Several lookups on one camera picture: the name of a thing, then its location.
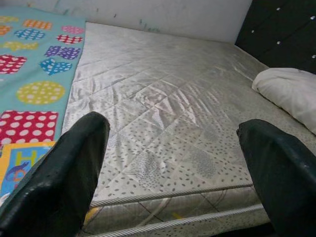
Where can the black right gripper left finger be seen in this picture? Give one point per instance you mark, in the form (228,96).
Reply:
(56,182)

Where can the teal patchwork dotted blanket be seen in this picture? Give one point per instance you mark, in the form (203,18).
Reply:
(37,74)

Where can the black tufted headboard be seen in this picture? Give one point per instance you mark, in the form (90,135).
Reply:
(279,34)

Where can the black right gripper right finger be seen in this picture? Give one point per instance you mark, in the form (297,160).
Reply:
(284,177)

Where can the quilted white mattress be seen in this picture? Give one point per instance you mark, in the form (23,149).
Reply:
(160,98)

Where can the white printed pillow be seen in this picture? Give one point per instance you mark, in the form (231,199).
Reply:
(288,91)

